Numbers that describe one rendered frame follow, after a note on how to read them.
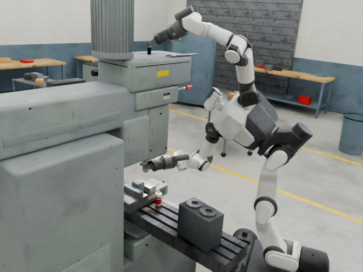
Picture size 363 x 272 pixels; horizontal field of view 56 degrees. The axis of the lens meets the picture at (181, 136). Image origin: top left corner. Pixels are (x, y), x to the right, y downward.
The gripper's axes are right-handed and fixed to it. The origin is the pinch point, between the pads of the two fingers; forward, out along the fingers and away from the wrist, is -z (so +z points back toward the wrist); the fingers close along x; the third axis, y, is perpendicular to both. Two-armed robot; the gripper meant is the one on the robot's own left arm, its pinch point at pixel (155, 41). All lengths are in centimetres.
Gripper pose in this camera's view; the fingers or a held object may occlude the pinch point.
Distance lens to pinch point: 186.0
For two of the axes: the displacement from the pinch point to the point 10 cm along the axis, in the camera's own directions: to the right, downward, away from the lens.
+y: -4.0, -9.1, -1.0
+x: 4.4, -2.8, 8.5
